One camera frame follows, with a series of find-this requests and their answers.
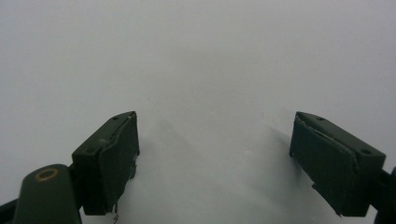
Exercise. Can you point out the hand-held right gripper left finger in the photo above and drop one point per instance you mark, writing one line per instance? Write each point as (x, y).
(106, 165)

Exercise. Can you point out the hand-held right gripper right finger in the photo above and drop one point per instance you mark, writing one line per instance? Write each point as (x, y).
(336, 165)

